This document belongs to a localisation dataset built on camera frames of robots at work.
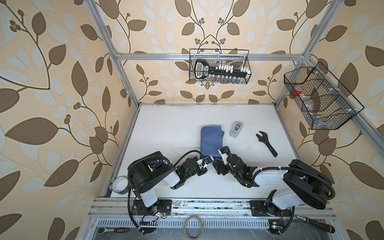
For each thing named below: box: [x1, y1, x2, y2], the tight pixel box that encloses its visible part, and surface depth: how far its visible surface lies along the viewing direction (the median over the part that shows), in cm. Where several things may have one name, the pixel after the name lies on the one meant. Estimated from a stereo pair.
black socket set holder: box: [194, 59, 251, 83], surface depth 86 cm
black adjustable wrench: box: [256, 131, 278, 157], surface depth 101 cm
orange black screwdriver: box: [296, 215, 336, 234], surface depth 69 cm
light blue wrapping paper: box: [200, 125, 225, 164], surface depth 96 cm
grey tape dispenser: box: [229, 121, 244, 139], surface depth 104 cm
